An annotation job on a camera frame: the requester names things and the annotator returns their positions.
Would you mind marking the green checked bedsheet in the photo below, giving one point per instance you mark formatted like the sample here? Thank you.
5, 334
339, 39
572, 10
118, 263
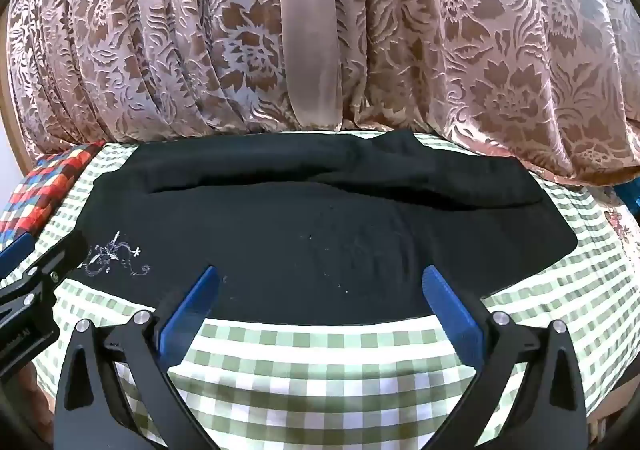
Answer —
325, 380

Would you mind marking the blue cloth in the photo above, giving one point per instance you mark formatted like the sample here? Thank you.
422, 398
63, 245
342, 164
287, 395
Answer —
632, 195

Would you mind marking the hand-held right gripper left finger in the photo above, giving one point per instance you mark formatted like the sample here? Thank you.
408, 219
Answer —
192, 310

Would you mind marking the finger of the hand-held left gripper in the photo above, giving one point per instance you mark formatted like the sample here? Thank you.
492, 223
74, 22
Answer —
15, 252
55, 260

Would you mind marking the colourful patchwork cloth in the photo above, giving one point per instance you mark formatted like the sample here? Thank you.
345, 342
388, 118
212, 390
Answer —
45, 185

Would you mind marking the black pants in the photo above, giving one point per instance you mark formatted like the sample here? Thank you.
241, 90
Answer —
300, 230

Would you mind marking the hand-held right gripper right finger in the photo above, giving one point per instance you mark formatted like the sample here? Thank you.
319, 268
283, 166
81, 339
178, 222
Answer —
452, 315

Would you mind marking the brown floral curtain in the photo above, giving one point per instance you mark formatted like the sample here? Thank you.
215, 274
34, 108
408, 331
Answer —
450, 29

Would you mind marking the white floral print cloth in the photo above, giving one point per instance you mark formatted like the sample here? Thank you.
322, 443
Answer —
617, 225

